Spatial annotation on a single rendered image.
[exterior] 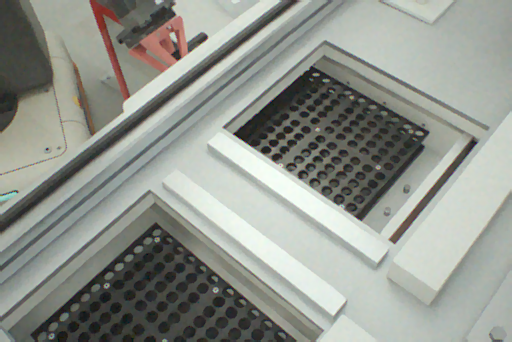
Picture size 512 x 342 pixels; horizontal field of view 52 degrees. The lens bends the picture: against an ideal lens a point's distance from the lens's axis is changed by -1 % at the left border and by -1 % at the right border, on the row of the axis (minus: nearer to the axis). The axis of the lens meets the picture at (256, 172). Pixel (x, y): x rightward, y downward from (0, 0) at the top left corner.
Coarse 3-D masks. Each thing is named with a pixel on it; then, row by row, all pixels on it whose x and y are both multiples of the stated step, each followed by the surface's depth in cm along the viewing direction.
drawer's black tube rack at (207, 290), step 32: (160, 256) 59; (192, 256) 59; (128, 288) 57; (160, 288) 59; (192, 288) 56; (224, 288) 56; (96, 320) 55; (128, 320) 57; (160, 320) 54; (192, 320) 54; (224, 320) 57; (256, 320) 54
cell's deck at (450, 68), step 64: (384, 64) 68; (448, 64) 67; (192, 128) 63; (128, 192) 58; (256, 192) 57; (64, 256) 54; (320, 256) 53; (0, 320) 51; (320, 320) 49; (384, 320) 49; (448, 320) 48
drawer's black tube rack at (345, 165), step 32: (288, 96) 76; (320, 96) 72; (352, 96) 71; (256, 128) 69; (288, 128) 69; (320, 128) 68; (352, 128) 68; (384, 128) 68; (416, 128) 67; (288, 160) 65; (320, 160) 66; (352, 160) 66; (384, 160) 65; (320, 192) 62; (352, 192) 62; (384, 192) 66
